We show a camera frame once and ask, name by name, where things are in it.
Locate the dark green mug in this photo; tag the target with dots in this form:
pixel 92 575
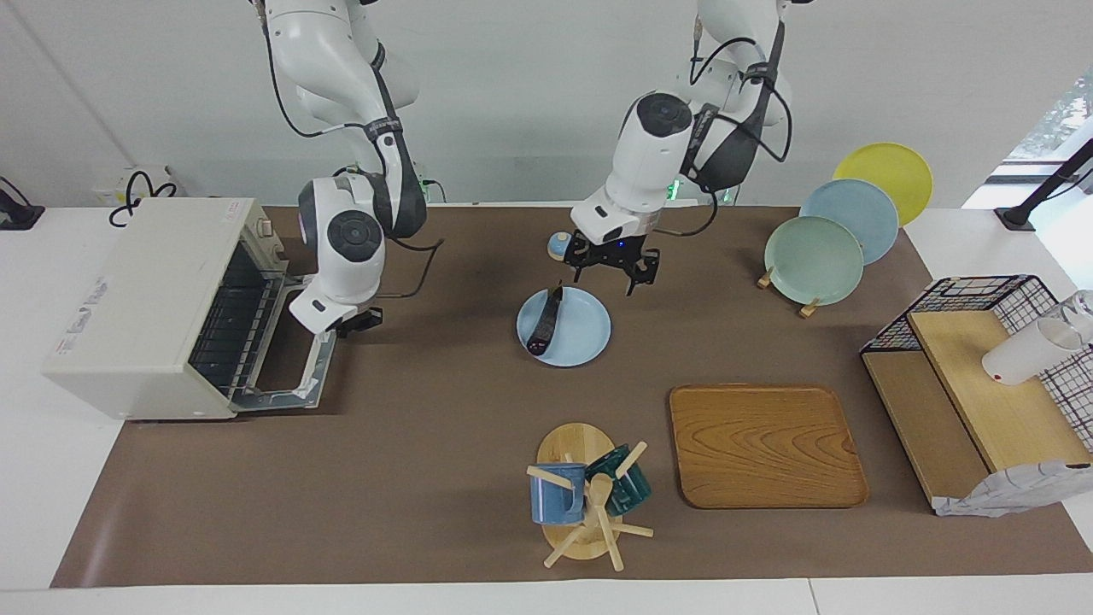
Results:
pixel 628 487

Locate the wooden mug tree stand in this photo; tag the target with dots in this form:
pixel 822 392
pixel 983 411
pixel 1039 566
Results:
pixel 576 444

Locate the wooden serving tray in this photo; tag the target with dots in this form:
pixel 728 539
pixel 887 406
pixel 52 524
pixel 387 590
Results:
pixel 764 444

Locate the black clamp stand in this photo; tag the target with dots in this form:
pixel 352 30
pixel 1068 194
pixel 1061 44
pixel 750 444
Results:
pixel 1046 184
pixel 17 213

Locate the blue mug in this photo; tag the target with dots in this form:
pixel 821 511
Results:
pixel 555 500

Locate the white marbled cloth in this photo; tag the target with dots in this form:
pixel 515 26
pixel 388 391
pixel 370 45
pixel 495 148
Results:
pixel 1016 491

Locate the yellow plate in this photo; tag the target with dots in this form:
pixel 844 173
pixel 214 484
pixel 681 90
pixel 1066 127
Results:
pixel 888 166

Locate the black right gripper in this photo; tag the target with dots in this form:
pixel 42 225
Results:
pixel 360 321

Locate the light green plate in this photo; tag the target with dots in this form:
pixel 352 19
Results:
pixel 811 260

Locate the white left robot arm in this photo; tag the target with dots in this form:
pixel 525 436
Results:
pixel 649 162

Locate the cream toaster oven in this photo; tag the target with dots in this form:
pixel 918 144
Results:
pixel 137 299

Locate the dark purple eggplant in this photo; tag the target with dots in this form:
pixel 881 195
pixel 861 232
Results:
pixel 546 320

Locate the wooden plate rack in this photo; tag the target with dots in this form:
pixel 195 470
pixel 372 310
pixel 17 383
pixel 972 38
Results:
pixel 809 307

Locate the wooden two-tier shelf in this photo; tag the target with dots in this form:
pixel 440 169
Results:
pixel 999 401

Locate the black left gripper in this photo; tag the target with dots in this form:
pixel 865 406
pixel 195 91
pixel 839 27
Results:
pixel 615 253

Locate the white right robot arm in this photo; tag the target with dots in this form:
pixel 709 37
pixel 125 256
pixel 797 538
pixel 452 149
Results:
pixel 316 51

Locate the light blue plate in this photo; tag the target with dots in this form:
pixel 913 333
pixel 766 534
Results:
pixel 585 329
pixel 858 205

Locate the white cylindrical cup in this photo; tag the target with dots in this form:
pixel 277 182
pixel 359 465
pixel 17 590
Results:
pixel 1029 354

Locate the brown table mat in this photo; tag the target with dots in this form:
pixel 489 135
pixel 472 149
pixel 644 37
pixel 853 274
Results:
pixel 427 478

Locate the clear glass cup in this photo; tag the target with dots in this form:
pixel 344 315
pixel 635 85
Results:
pixel 1080 312

